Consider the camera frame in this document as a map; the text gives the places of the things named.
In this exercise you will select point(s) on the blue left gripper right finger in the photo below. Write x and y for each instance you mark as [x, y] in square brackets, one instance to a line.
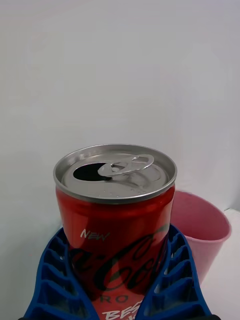
[175, 277]

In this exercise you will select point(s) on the pink plastic bin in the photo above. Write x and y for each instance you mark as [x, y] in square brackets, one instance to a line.
[202, 225]

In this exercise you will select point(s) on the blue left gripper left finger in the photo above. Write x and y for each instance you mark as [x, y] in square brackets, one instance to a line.
[57, 282]

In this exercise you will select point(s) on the red drink can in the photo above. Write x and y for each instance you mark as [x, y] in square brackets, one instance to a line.
[112, 225]

